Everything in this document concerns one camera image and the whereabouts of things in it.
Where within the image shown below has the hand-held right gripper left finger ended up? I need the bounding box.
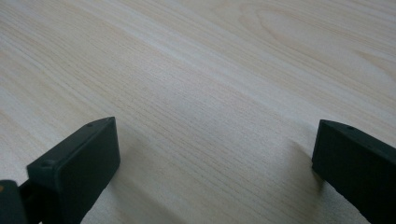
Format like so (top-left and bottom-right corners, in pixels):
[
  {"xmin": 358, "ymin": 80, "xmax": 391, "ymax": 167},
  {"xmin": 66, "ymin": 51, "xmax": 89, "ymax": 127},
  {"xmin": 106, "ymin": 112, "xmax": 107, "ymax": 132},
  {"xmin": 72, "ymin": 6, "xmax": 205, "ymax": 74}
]
[{"xmin": 19, "ymin": 116, "xmax": 121, "ymax": 224}]

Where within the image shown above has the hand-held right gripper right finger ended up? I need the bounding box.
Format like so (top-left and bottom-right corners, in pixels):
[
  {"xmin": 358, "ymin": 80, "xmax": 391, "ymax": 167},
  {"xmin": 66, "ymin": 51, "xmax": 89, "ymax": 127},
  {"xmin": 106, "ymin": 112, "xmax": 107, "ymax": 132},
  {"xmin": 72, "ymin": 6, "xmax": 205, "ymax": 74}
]
[{"xmin": 311, "ymin": 119, "xmax": 396, "ymax": 224}]

